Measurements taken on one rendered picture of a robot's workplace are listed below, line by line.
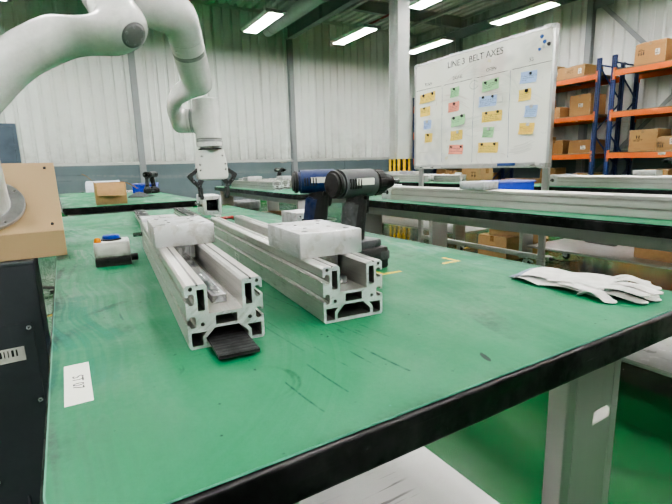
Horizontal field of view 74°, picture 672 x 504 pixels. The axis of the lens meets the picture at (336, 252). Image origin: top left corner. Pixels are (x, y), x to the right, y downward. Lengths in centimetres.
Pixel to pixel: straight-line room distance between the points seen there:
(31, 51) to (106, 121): 1128
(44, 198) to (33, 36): 50
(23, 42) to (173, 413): 96
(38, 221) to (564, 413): 135
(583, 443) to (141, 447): 73
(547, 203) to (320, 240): 164
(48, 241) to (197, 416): 108
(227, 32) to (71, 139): 479
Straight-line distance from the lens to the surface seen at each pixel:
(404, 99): 948
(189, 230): 91
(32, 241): 148
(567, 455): 91
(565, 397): 85
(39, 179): 163
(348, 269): 73
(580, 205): 217
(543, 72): 384
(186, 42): 136
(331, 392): 48
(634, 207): 207
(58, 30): 125
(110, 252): 123
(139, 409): 50
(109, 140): 1246
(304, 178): 113
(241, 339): 61
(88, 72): 1265
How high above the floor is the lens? 101
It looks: 11 degrees down
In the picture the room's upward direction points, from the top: 2 degrees counter-clockwise
